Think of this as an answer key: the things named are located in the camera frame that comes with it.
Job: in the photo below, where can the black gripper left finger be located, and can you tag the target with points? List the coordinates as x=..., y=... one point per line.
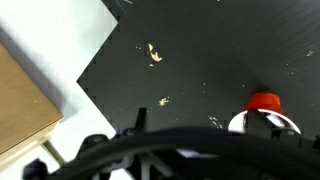
x=141, y=118

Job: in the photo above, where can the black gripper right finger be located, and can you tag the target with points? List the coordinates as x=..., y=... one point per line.
x=256, y=121

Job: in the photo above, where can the red plastic cup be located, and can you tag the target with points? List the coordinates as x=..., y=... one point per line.
x=265, y=100

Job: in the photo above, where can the small yellow crumb scrap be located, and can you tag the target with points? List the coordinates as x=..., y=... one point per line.
x=163, y=101

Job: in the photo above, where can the yellow crumb streak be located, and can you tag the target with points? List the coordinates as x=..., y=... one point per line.
x=216, y=122

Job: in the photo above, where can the large yellow crumb scrap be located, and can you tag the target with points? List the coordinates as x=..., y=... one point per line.
x=155, y=54

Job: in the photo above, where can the light wooden cabinet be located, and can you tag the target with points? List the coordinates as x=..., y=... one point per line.
x=23, y=110

